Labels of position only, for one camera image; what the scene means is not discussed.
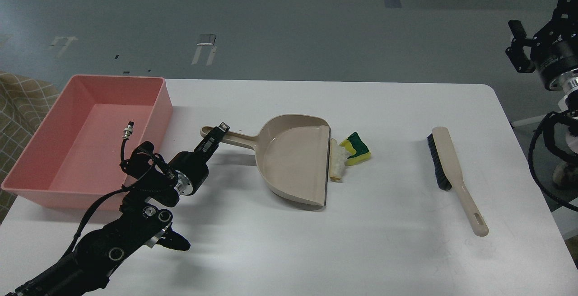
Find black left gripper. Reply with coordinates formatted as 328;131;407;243
169;122;230;196

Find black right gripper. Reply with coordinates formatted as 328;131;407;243
505;0;578;91

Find beige plastic dustpan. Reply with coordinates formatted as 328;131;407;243
222;113;331;207

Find yellow green sponge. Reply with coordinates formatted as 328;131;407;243
339;132;372;166

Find beige hand brush black bristles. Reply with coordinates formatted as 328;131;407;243
427;127;489;237

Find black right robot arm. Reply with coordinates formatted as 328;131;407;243
505;0;578;211

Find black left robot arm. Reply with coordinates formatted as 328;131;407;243
10;122;230;296

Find pink plastic bin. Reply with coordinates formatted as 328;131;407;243
1;75;172;210

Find beige checkered cloth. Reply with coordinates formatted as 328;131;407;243
0;71;61;224

